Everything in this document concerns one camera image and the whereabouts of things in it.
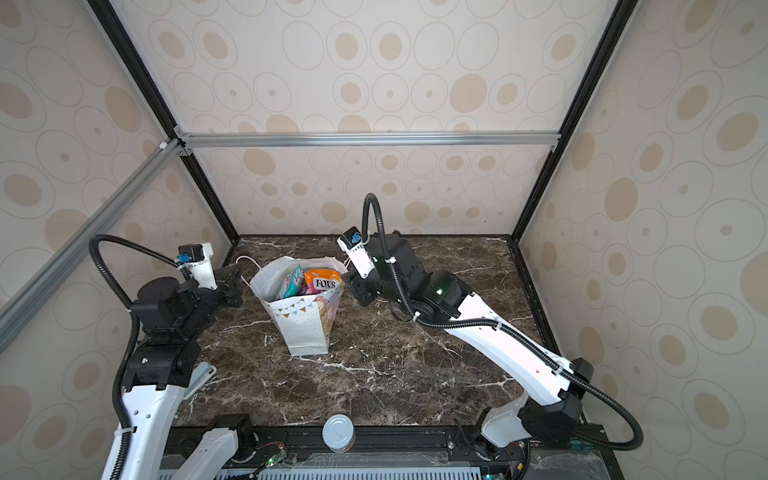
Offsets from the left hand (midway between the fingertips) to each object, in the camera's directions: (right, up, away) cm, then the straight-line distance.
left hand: (246, 261), depth 65 cm
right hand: (+23, -2, 0) cm, 23 cm away
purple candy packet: (+9, -7, +13) cm, 18 cm away
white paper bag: (+10, -15, +11) cm, 21 cm away
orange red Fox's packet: (+13, -5, +16) cm, 21 cm away
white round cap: (+19, -41, +7) cm, 46 cm away
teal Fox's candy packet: (+6, -5, +12) cm, 15 cm away
